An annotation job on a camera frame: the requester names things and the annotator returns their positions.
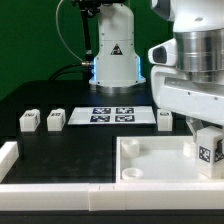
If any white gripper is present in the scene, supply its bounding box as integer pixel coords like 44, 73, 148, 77
148, 39, 224, 136

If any white square tabletop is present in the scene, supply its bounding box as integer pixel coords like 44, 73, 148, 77
116, 136, 224, 183

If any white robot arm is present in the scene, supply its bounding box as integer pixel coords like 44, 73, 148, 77
89, 0, 224, 135

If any white U-shaped obstacle fence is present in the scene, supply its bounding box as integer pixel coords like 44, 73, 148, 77
0, 141, 224, 211

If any white sheet with AprilTags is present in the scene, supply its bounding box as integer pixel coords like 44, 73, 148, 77
68, 106, 156, 125

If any black cable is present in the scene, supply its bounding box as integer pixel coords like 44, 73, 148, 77
48, 63, 92, 82

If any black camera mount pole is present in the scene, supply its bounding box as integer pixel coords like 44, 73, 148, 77
71, 0, 127, 80

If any grey cable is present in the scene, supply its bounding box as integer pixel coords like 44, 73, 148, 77
55, 0, 84, 63

